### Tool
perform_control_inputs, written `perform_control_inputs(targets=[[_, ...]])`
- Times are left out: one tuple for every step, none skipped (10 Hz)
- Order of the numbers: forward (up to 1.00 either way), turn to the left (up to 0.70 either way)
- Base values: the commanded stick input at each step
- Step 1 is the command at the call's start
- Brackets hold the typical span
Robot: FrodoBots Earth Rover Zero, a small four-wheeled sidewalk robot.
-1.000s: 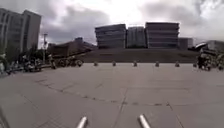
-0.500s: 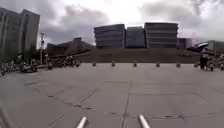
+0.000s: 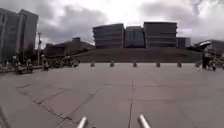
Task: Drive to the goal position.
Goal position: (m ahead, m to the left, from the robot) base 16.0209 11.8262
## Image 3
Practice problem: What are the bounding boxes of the small grey building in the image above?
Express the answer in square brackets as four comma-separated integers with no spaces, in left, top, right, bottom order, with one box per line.
[176,36,192,50]

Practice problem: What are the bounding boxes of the low brown building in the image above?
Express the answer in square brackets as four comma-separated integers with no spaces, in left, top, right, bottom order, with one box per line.
[43,36,97,57]

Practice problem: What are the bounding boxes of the pale building with grid windows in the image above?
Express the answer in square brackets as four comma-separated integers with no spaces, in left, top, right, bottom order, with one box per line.
[0,7,20,60]

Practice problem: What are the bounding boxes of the grey paved plaza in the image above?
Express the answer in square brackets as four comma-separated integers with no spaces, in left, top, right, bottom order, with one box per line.
[0,62,224,128]

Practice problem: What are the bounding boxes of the wide stone stairs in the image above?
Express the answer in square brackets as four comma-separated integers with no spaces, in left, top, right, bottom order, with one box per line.
[73,47,204,64]

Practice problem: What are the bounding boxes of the pole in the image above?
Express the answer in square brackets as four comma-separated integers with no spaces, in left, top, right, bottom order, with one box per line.
[36,31,43,66]

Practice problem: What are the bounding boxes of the wide dark layered building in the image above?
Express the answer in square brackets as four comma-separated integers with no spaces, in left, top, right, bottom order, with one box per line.
[143,21,178,49]

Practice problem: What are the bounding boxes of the robot's own part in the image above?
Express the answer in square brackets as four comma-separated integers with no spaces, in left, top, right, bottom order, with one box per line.
[138,114,152,128]
[76,116,88,128]

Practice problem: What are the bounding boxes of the grey tower building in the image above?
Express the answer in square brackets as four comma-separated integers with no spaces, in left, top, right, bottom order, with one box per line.
[17,8,39,54]

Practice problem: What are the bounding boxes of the row of trees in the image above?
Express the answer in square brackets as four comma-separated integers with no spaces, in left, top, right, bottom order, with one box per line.
[0,48,43,66]

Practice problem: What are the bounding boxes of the narrow dark glass building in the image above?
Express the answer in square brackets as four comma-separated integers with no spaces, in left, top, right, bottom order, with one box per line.
[123,25,146,49]

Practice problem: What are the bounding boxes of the dark building with slanted side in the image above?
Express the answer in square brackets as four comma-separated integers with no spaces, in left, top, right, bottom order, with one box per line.
[92,23,125,50]

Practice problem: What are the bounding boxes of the low building with curved roof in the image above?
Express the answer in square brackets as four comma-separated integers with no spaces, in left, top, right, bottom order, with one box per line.
[188,39,224,56]

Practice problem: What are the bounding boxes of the row of parked bicycles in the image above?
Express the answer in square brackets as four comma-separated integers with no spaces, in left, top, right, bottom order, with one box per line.
[199,49,224,72]
[0,53,81,75]

